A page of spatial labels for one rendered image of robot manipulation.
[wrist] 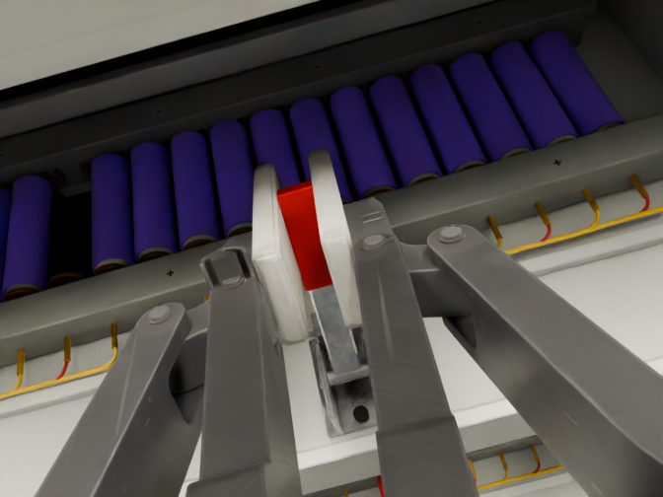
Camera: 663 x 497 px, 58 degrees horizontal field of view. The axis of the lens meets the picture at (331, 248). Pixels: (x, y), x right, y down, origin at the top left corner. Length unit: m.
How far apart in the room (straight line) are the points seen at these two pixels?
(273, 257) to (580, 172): 0.15
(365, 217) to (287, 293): 0.03
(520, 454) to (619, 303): 0.19
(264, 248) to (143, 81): 0.18
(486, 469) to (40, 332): 0.29
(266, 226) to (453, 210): 0.10
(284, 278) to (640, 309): 0.15
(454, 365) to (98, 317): 0.14
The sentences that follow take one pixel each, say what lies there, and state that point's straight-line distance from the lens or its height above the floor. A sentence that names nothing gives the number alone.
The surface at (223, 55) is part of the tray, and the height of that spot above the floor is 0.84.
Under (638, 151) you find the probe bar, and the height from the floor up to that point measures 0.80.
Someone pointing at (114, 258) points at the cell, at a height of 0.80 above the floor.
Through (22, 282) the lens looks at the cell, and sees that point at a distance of 0.30.
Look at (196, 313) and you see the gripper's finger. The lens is 0.16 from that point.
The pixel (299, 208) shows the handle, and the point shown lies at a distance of 0.19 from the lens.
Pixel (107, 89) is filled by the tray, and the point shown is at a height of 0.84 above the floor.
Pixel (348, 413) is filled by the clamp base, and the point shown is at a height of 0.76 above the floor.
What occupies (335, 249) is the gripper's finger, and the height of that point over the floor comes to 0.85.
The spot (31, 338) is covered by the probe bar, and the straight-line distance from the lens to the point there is 0.28.
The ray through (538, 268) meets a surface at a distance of 0.25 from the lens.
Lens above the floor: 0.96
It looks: 42 degrees down
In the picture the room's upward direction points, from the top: 16 degrees counter-clockwise
